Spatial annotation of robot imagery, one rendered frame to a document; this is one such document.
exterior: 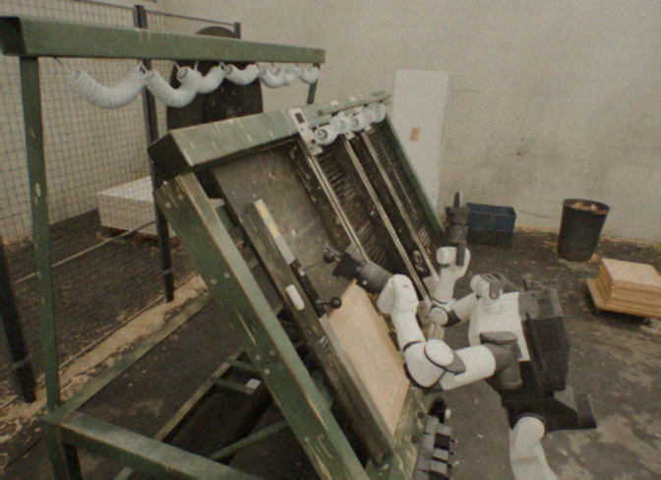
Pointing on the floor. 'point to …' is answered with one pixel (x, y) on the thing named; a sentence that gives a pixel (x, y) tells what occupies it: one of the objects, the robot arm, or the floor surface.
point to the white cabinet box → (423, 122)
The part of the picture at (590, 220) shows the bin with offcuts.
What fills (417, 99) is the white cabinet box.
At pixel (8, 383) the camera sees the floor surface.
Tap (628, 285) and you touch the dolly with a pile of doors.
